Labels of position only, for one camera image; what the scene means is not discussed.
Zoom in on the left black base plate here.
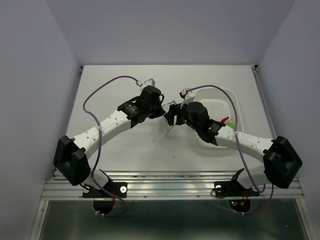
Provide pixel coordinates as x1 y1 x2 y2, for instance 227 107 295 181
82 181 128 199

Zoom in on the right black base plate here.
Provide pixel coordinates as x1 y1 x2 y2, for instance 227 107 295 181
210 181 260 199

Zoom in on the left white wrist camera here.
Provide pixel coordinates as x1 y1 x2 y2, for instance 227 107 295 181
137 78 156 88

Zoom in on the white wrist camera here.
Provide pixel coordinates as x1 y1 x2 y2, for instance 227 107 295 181
179 88 196 104
137 78 156 88

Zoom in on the red toy chili pepper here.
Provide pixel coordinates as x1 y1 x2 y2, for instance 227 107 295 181
220 116 229 124

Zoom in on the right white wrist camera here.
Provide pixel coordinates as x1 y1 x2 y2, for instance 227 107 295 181
179 88 196 104

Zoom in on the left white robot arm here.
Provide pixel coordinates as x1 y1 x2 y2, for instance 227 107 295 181
53 85 165 197

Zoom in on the clear zip top bag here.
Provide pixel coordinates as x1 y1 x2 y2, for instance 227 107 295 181
152 100 178 143

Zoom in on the white perforated plastic basket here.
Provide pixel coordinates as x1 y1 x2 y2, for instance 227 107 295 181
194 88 244 150

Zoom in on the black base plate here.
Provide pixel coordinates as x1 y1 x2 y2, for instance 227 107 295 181
82 181 128 199
210 181 260 199

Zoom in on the green toy pepper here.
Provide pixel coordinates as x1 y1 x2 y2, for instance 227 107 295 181
225 121 235 129

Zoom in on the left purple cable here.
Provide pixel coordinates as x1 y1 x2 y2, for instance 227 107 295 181
83 75 128 218

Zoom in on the aluminium frame rail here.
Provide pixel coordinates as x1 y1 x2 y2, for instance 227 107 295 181
41 171 303 201

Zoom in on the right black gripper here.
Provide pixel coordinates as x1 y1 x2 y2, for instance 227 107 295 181
164 99 201 133

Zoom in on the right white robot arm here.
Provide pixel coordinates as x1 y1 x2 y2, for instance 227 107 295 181
164 102 303 195

